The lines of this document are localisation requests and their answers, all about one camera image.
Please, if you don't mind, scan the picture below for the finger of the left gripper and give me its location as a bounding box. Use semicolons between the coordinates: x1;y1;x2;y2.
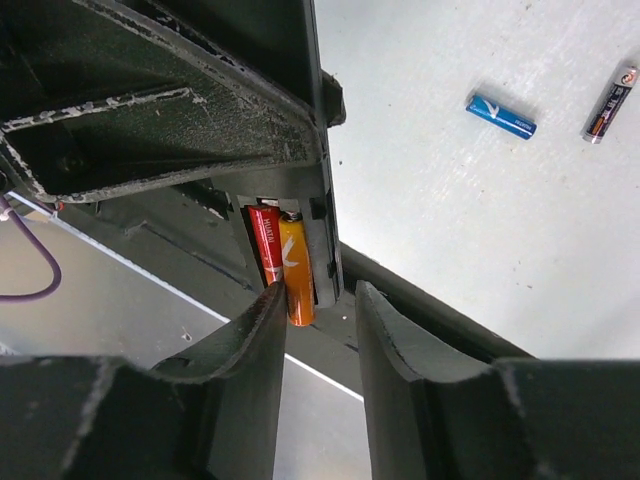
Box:
1;1;325;203

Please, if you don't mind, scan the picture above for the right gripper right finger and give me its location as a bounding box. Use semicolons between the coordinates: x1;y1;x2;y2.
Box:
356;282;639;479

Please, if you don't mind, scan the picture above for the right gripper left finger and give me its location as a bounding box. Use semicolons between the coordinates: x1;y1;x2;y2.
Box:
1;282;287;479

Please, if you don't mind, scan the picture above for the orange battery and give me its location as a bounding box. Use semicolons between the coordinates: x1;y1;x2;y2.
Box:
278;212;315;327

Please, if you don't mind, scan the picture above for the black remote control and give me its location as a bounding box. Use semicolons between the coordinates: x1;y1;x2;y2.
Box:
162;1;344;308

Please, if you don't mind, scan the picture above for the red yellow battery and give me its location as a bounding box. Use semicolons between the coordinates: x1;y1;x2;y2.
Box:
248;205;283;285

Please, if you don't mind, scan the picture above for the blue battery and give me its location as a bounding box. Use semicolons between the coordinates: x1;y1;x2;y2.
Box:
465;94;537;140

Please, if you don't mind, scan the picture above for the black grey battery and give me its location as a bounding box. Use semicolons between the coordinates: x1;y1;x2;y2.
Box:
582;61;639;144

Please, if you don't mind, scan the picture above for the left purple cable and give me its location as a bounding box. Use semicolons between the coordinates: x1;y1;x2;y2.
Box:
0;194;64;304

